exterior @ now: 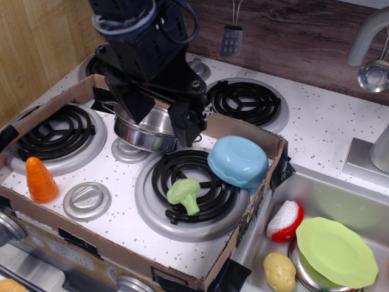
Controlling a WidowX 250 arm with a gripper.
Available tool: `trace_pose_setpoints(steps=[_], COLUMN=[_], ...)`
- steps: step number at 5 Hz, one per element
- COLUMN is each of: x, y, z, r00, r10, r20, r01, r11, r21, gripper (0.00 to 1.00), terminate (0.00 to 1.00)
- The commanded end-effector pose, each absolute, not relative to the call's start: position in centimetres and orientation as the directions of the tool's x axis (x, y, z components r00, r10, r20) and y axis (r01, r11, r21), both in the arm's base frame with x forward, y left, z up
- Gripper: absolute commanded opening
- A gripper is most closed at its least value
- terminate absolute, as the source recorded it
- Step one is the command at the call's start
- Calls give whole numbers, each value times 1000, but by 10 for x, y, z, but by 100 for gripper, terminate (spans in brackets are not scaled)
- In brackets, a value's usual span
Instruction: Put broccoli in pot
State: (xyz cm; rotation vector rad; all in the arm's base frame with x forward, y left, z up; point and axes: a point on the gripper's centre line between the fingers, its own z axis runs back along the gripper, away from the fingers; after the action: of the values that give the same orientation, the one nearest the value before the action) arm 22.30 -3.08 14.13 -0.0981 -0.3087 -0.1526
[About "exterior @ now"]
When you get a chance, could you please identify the front left black burner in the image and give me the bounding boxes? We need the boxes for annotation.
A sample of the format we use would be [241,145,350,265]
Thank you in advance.
[5,103,107,176]

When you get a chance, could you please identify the silver oven dial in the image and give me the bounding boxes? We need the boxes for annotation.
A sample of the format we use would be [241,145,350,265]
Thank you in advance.
[1,213,26,247]

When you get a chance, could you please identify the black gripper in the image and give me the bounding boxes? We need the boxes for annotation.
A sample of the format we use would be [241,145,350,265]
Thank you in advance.
[94,12,208,147]

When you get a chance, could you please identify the orange toy bread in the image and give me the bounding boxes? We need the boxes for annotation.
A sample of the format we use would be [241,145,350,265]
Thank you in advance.
[0,279,27,292]

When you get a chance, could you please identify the green toy broccoli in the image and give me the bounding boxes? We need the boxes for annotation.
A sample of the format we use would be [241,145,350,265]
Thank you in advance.
[167,178,201,216]

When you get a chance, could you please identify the front right black burner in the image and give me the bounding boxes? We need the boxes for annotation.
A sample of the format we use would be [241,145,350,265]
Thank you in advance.
[134,148,250,242]

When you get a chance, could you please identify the silver lower oven knob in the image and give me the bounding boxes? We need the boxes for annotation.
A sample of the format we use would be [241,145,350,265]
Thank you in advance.
[116,275,154,292]

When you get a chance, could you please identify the light green plastic plate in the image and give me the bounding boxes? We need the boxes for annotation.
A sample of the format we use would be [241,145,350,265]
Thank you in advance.
[296,217,379,289]

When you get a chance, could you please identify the black burner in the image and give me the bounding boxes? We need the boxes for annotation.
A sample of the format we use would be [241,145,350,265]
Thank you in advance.
[134,148,250,242]
[5,103,107,176]
[78,55,106,80]
[207,77,289,133]

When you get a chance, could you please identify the steel bowl in sink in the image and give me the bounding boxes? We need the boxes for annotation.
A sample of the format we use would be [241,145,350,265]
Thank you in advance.
[287,237,362,291]

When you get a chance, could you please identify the silver sink faucet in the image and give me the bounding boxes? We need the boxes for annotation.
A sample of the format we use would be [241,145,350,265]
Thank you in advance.
[342,6,389,189]

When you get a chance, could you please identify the orange toy carrot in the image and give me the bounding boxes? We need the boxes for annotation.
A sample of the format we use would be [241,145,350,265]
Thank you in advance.
[26,157,59,203]

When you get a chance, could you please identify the silver middle stove knob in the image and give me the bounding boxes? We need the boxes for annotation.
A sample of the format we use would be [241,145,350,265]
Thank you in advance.
[111,138,151,164]

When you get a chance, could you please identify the silver stove knob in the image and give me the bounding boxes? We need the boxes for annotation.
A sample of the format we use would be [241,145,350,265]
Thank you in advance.
[63,182,112,222]
[111,138,151,164]
[188,58,211,80]

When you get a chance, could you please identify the light blue plastic bowl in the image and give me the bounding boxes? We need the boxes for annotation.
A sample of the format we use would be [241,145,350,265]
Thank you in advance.
[207,136,269,189]

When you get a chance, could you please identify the back left black burner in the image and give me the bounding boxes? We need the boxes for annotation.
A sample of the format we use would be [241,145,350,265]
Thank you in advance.
[78,55,106,80]

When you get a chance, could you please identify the yellow toy potato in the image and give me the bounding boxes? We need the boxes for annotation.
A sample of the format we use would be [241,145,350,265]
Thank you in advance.
[263,252,296,292]

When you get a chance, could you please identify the hanging metal spatula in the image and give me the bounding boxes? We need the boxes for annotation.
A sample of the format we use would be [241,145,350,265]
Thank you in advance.
[219,0,243,57]

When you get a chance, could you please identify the hanging metal ladle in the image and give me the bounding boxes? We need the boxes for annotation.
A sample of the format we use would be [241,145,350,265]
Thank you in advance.
[357,27,388,93]

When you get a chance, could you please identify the silver front stove knob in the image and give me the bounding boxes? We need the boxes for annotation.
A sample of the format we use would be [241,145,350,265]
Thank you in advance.
[63,182,112,222]

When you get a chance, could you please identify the silver back stove knob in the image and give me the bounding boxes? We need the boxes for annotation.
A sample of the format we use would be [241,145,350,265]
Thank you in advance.
[188,58,211,80]

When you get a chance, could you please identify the stainless steel pot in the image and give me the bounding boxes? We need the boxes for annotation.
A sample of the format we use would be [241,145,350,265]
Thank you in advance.
[102,101,181,153]

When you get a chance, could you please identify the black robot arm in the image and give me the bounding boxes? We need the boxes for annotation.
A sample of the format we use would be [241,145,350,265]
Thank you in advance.
[89,1,212,147]

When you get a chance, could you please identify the red white toy food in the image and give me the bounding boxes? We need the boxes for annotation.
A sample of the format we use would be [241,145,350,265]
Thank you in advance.
[266,200,304,243]

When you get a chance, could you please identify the back right black burner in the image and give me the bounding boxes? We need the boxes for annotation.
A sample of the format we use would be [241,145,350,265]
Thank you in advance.
[207,77,289,133]

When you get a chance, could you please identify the brown cardboard fence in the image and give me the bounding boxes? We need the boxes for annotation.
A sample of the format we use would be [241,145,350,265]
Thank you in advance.
[1,74,288,291]

